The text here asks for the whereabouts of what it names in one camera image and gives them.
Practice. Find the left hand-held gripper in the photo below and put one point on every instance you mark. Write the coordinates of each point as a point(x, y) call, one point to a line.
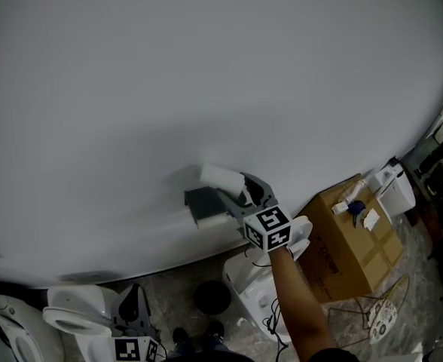
point(133, 351)

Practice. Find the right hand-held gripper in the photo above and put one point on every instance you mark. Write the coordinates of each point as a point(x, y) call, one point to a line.
point(268, 228)

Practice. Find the person's right forearm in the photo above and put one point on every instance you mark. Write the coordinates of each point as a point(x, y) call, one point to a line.
point(300, 307)

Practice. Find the white toilet with open seat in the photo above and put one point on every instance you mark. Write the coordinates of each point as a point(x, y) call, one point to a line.
point(74, 307)

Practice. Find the white toilet with raised lid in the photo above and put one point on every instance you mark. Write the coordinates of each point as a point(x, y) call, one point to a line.
point(249, 277)

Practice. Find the white smart toilet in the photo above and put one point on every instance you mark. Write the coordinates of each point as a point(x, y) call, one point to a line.
point(395, 192)

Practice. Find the person's left black shoe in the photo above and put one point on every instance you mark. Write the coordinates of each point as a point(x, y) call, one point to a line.
point(180, 335)

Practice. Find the person's black shoe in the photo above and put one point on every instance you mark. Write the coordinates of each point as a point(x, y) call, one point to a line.
point(180, 335)
point(216, 329)

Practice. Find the black mesh trash bin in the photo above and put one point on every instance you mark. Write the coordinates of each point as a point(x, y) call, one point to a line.
point(212, 297)

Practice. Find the person's black shirt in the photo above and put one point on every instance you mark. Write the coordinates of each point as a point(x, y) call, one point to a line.
point(206, 357)

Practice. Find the person's right black shoe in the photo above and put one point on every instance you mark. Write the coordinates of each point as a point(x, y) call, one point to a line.
point(216, 329)

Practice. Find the small white box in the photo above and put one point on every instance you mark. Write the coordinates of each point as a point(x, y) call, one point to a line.
point(340, 207)

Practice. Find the person's blue jeans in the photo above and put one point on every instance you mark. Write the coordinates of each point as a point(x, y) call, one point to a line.
point(216, 344)

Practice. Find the white rolled tube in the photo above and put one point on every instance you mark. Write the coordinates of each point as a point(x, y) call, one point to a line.
point(353, 190)

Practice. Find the dark blue tool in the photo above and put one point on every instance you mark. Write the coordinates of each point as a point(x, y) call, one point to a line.
point(357, 206)

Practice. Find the large brown cardboard box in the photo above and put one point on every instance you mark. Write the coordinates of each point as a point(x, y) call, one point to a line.
point(349, 255)

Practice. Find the patterned round seat cushion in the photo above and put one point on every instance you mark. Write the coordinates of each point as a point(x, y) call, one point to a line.
point(382, 321)

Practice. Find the black wall paper holder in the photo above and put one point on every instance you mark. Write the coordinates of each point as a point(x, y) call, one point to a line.
point(204, 202)

